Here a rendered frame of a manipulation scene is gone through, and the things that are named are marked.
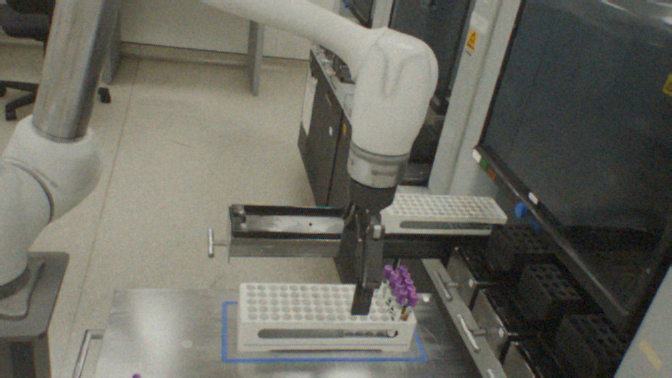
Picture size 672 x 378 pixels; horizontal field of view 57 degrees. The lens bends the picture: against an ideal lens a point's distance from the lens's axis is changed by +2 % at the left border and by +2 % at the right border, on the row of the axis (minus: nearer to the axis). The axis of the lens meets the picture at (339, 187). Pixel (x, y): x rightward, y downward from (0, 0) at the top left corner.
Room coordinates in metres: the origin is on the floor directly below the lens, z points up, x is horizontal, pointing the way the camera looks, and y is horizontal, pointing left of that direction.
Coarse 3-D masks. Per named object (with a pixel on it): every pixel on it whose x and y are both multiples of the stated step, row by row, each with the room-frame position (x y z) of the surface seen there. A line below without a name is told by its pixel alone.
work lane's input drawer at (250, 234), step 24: (240, 216) 1.15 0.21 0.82; (264, 216) 1.19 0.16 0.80; (288, 216) 1.20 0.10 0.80; (312, 216) 1.22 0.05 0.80; (336, 216) 1.24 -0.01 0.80; (216, 240) 1.13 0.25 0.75; (240, 240) 1.08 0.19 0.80; (264, 240) 1.09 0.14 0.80; (288, 240) 1.11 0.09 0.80; (312, 240) 1.12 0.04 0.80; (336, 240) 1.14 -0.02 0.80; (384, 240) 1.17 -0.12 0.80; (408, 240) 1.19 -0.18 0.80; (432, 240) 1.21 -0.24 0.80; (456, 240) 1.23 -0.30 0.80
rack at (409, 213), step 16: (384, 208) 1.22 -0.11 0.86; (400, 208) 1.24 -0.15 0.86; (416, 208) 1.25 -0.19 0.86; (432, 208) 1.26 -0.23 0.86; (448, 208) 1.27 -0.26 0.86; (464, 208) 1.29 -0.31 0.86; (480, 208) 1.30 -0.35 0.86; (496, 208) 1.31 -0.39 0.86; (384, 224) 1.20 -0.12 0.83; (400, 224) 1.25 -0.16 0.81; (416, 224) 1.26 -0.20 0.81; (432, 224) 1.28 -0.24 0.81; (448, 224) 1.29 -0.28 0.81; (464, 224) 1.30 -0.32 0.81; (480, 224) 1.29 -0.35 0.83
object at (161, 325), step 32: (128, 288) 0.84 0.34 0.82; (160, 288) 0.86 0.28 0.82; (128, 320) 0.77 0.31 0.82; (160, 320) 0.78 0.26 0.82; (192, 320) 0.79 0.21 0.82; (224, 320) 0.81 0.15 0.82; (416, 320) 0.90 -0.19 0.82; (128, 352) 0.70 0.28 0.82; (160, 352) 0.71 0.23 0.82; (192, 352) 0.72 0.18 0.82; (224, 352) 0.73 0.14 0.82; (256, 352) 0.74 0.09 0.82; (288, 352) 0.76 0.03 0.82; (320, 352) 0.77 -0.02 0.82; (352, 352) 0.78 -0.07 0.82; (384, 352) 0.80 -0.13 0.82; (416, 352) 0.81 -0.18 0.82; (448, 352) 0.83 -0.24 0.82
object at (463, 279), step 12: (456, 252) 1.18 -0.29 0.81; (468, 252) 1.17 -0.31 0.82; (456, 264) 1.16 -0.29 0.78; (468, 264) 1.13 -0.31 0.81; (480, 264) 1.13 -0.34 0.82; (456, 276) 1.15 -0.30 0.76; (468, 276) 1.10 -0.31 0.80; (480, 276) 1.08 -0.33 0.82; (492, 276) 1.09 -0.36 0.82; (444, 288) 1.10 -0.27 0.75; (456, 288) 1.13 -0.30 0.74; (468, 288) 1.09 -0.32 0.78; (480, 288) 1.07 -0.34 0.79; (468, 300) 1.07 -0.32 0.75
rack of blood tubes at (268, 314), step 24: (240, 288) 0.82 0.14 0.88; (264, 288) 0.84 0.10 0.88; (288, 288) 0.84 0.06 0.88; (312, 288) 0.86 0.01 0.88; (336, 288) 0.87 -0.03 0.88; (240, 312) 0.76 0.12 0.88; (264, 312) 0.77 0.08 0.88; (288, 312) 0.78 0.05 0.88; (312, 312) 0.79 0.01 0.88; (336, 312) 0.80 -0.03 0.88; (384, 312) 0.83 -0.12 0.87; (240, 336) 0.74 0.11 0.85; (264, 336) 0.78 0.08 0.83; (288, 336) 0.79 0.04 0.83; (312, 336) 0.80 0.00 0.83; (336, 336) 0.81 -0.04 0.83; (360, 336) 0.81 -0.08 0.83; (384, 336) 0.81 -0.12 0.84; (408, 336) 0.81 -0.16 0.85
